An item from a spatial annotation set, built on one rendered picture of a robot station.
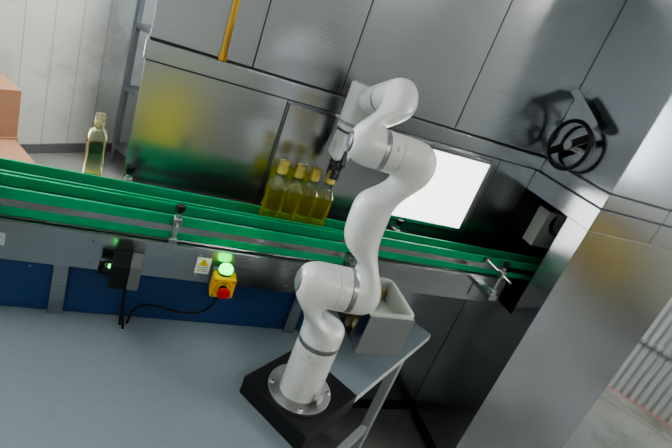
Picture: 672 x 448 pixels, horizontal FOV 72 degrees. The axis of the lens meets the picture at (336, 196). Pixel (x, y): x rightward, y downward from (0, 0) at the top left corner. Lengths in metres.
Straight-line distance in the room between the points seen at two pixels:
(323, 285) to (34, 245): 0.81
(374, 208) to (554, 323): 1.28
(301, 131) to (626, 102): 1.20
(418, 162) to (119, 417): 0.97
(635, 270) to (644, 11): 1.02
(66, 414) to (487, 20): 1.75
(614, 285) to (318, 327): 1.42
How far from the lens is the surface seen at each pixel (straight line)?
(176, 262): 1.51
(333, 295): 1.20
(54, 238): 1.51
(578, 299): 2.21
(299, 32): 1.61
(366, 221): 1.13
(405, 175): 1.11
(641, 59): 2.08
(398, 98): 1.14
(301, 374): 1.36
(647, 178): 2.06
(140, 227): 1.47
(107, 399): 1.43
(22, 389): 1.46
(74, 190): 1.53
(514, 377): 2.33
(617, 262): 2.22
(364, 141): 1.06
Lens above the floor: 1.82
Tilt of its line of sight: 20 degrees down
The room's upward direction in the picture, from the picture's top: 21 degrees clockwise
